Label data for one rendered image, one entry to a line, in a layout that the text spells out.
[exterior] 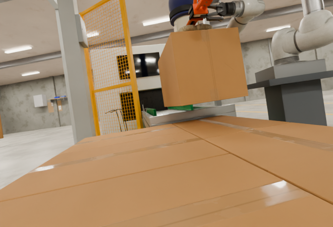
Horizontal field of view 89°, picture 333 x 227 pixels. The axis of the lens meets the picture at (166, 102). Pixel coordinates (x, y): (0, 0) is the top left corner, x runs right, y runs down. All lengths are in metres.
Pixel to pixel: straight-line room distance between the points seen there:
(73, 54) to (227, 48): 1.60
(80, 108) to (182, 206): 1.83
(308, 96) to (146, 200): 1.31
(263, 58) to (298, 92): 12.07
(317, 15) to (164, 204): 1.37
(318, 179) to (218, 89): 0.70
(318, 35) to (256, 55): 11.99
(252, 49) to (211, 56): 12.39
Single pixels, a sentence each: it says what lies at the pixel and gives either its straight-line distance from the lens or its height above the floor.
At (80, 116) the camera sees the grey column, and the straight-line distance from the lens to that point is 2.04.
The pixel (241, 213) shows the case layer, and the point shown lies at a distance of 0.28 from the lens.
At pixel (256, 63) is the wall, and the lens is 13.26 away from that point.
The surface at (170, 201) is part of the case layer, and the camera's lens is 0.32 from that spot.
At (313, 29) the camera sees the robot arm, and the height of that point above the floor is 1.01.
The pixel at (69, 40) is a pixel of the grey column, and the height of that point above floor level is 1.50.
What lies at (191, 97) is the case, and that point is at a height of 0.71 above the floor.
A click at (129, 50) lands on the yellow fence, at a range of 2.13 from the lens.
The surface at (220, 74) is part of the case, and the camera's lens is 1.01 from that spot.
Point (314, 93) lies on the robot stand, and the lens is 1.50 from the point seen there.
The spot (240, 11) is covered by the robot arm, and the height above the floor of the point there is 1.17.
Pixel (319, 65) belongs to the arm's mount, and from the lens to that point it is 1.48.
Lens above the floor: 0.70
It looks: level
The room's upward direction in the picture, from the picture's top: 8 degrees counter-clockwise
